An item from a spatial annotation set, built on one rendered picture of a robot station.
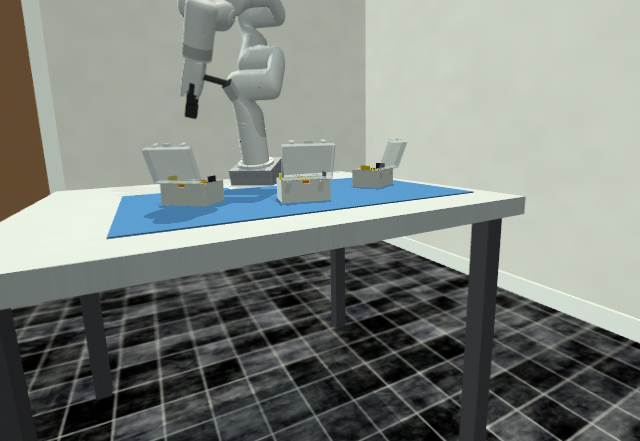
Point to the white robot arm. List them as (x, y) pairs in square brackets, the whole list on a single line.
[(201, 19)]

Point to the blue bench mat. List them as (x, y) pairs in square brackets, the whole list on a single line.
[(145, 214)]

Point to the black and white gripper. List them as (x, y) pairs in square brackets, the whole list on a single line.
[(193, 73)]

